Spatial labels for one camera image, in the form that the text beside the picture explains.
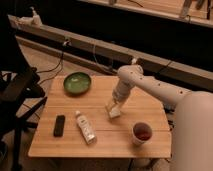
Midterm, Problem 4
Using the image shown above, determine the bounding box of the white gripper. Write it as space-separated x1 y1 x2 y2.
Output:
105 89 128 111

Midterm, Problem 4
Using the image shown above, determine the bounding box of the white sponge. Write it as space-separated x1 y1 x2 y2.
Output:
107 106 121 118

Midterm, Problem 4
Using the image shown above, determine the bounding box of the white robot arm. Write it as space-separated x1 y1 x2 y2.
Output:
106 65 213 171

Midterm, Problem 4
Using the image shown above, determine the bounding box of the white plastic bottle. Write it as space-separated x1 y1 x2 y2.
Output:
75 111 96 144

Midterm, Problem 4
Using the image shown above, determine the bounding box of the white cup with red contents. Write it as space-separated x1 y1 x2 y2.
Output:
132 122 152 146

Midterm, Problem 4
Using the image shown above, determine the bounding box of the black remote control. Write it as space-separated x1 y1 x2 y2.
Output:
53 115 65 137

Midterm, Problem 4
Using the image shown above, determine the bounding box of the white spray bottle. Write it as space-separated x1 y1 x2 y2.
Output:
18 6 43 27

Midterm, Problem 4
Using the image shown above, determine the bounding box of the black cable on floor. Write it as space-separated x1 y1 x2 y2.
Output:
35 39 72 84

